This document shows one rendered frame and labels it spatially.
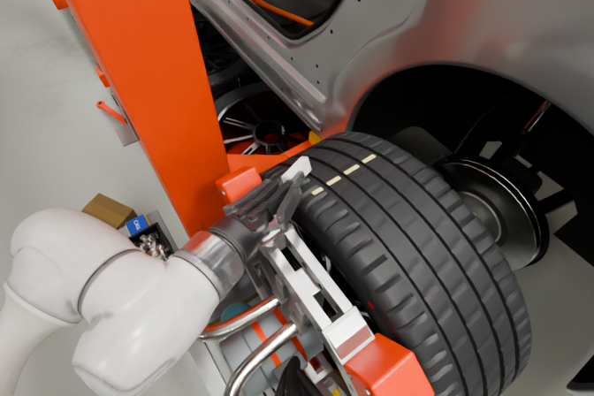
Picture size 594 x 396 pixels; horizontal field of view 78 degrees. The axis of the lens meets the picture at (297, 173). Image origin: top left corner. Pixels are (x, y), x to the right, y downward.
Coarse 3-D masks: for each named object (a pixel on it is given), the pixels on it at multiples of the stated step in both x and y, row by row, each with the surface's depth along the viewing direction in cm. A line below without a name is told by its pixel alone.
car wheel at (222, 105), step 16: (224, 96) 175; (240, 96) 175; (256, 96) 177; (272, 96) 178; (224, 112) 169; (240, 112) 179; (256, 112) 185; (272, 112) 187; (288, 112) 185; (224, 128) 173; (240, 128) 167; (256, 128) 166; (272, 128) 172; (288, 128) 165; (304, 128) 166; (224, 144) 161; (256, 144) 160; (272, 144) 160
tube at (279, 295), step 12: (276, 276) 63; (276, 288) 68; (264, 300) 68; (276, 300) 68; (288, 300) 67; (252, 312) 66; (264, 312) 67; (216, 324) 65; (228, 324) 65; (240, 324) 65; (204, 336) 64; (216, 336) 64
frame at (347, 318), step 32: (256, 256) 100; (256, 288) 102; (288, 288) 61; (320, 288) 61; (320, 320) 55; (352, 320) 55; (320, 352) 98; (352, 352) 54; (320, 384) 93; (352, 384) 55
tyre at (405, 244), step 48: (336, 144) 76; (384, 144) 70; (336, 192) 63; (384, 192) 62; (432, 192) 62; (336, 240) 57; (384, 240) 57; (432, 240) 57; (480, 240) 59; (384, 288) 54; (432, 288) 55; (480, 288) 57; (432, 336) 53; (480, 336) 56; (528, 336) 62; (432, 384) 53; (480, 384) 58
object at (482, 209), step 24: (456, 168) 93; (480, 168) 87; (456, 192) 97; (480, 192) 90; (504, 192) 84; (480, 216) 88; (504, 216) 87; (528, 216) 81; (504, 240) 91; (528, 240) 84
